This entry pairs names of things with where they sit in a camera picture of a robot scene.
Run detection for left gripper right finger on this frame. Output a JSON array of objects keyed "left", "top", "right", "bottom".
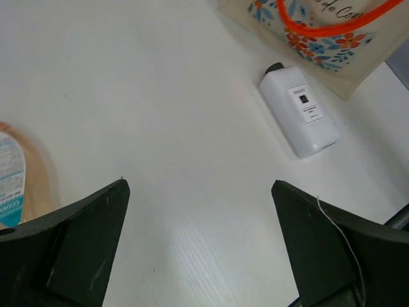
[{"left": 272, "top": 180, "right": 408, "bottom": 306}]

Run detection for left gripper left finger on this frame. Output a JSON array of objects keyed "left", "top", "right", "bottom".
[{"left": 1, "top": 178, "right": 130, "bottom": 306}]

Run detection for peach bottle pink cap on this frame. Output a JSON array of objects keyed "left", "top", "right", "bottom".
[{"left": 1, "top": 122, "right": 56, "bottom": 230}]

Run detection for white rectangular bottle black cap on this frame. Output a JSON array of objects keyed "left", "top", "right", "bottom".
[{"left": 259, "top": 62, "right": 341, "bottom": 159}]

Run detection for canvas tote bag orange handles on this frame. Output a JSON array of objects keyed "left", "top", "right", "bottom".
[{"left": 219, "top": 1, "right": 408, "bottom": 99}]

